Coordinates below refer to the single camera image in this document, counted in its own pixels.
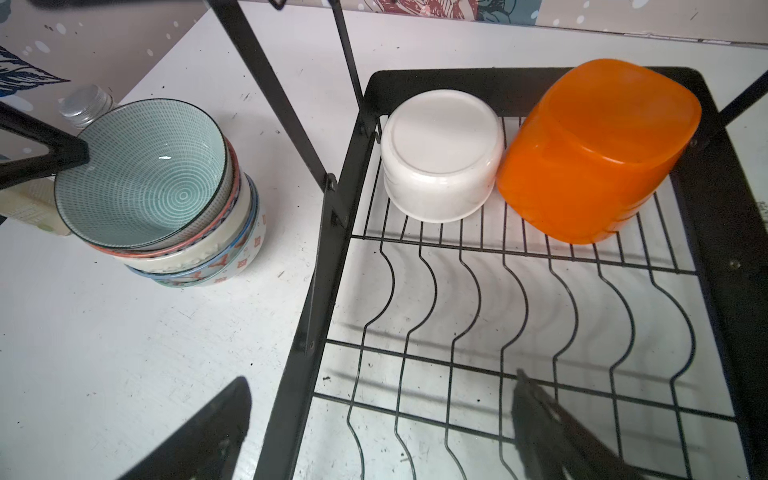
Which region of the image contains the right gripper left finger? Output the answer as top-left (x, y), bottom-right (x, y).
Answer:
top-left (122, 376), bottom-right (251, 479)

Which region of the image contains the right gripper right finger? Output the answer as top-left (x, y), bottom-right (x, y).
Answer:
top-left (512, 369), bottom-right (642, 479)

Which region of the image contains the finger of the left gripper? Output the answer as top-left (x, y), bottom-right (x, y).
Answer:
top-left (1, 103), bottom-right (90, 190)

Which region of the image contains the light green ceramic bowl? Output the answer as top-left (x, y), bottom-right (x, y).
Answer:
top-left (54, 98), bottom-right (235, 250)

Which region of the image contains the blue patterned ceramic bowl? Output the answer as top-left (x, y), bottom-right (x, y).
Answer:
top-left (90, 137), bottom-right (241, 259)

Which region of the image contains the orange plastic bowl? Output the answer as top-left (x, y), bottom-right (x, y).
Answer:
top-left (496, 59), bottom-right (702, 244)

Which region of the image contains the white ceramic bowl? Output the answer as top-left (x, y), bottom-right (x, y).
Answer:
top-left (381, 89), bottom-right (505, 224)

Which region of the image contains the silver lidded spice jar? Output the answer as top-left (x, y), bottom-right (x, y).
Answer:
top-left (58, 84), bottom-right (115, 129)

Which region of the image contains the teal rimmed patterned bowl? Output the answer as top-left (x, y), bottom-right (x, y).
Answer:
top-left (127, 174), bottom-right (267, 289)

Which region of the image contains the black wire dish rack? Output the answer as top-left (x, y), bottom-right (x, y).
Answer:
top-left (225, 5), bottom-right (767, 479)

